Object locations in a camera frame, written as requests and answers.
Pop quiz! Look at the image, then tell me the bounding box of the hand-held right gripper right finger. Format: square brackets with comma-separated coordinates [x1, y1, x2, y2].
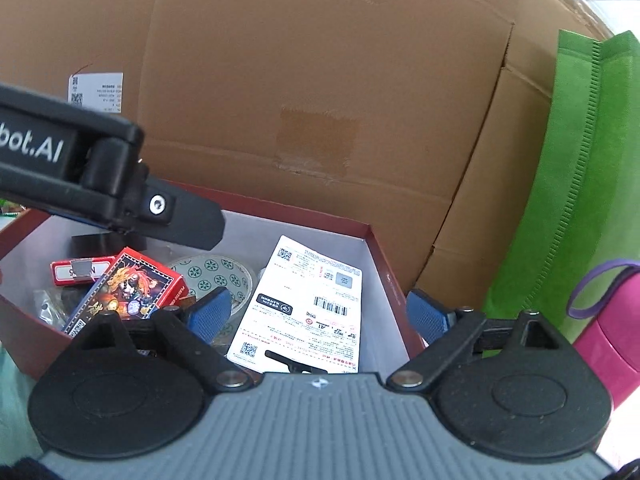
[389, 289, 571, 395]

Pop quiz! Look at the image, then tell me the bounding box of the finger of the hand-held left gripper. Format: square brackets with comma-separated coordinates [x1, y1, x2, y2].
[120, 176, 225, 251]

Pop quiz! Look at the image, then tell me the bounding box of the large cardboard sheet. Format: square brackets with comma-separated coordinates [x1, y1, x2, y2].
[0, 0, 616, 291]

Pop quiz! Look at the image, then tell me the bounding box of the purple strap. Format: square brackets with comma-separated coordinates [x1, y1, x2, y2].
[566, 258, 640, 319]

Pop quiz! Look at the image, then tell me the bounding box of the green fabric bag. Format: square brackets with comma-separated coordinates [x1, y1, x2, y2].
[486, 29, 640, 322]

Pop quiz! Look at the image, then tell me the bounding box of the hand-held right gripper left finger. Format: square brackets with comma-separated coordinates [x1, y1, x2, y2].
[70, 287, 253, 395]

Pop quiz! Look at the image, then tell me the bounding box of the playing card box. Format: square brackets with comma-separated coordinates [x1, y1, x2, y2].
[62, 246, 184, 337]

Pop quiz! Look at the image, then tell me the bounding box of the red box with white label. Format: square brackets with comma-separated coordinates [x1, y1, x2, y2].
[49, 254, 120, 287]

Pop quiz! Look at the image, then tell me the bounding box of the pink bottle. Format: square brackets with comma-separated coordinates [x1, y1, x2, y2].
[571, 269, 640, 412]

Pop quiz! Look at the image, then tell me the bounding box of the maroon cardboard box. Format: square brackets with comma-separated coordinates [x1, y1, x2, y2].
[0, 180, 427, 382]

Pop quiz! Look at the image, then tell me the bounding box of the green patterned tape roll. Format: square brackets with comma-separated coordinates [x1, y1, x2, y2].
[167, 253, 259, 346]

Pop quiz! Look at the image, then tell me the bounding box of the white shipping label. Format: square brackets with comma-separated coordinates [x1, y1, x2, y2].
[67, 73, 125, 114]

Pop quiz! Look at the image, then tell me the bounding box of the white packaging card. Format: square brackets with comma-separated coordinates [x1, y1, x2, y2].
[226, 234, 362, 376]

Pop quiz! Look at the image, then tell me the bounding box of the teal table cloth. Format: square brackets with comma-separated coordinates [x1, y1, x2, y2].
[0, 342, 46, 463]

